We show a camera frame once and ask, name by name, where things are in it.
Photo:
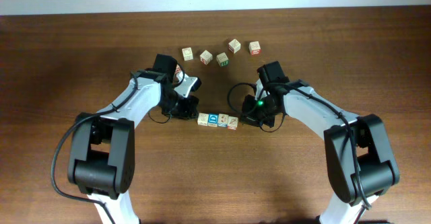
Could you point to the wooden block red letter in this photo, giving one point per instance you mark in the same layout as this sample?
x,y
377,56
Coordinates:
x,y
206,57

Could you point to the wooden block red leaf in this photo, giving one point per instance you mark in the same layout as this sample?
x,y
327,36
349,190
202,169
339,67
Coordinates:
x,y
232,123

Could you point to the wooden block green yellow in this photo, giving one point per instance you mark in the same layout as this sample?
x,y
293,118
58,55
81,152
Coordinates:
x,y
203,119

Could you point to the wooden block red side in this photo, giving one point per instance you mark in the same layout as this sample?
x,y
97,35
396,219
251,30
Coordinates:
x,y
178,73

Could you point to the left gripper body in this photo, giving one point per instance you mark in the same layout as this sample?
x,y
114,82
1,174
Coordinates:
x,y
178,107

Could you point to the plain wooden block outline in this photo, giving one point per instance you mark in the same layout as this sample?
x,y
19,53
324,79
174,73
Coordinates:
x,y
187,54

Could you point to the wooden block green side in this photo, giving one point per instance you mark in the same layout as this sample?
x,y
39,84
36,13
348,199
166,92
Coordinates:
x,y
222,59

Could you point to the wooden block red bottom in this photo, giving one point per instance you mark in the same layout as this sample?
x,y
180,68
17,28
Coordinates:
x,y
254,48

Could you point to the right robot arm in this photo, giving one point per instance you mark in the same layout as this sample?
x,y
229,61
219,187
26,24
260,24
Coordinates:
x,y
361,165

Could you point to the wooden block red I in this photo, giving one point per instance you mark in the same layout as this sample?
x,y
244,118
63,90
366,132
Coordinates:
x,y
234,46

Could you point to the blue 5 wooden block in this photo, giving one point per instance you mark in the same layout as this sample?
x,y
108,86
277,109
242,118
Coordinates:
x,y
223,120

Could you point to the blue D wooden block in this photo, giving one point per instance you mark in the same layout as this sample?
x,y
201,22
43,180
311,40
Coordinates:
x,y
212,120

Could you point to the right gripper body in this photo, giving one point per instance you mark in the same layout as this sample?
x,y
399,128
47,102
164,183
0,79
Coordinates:
x,y
258,112

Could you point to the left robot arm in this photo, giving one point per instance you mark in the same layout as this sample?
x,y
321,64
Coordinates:
x,y
102,157

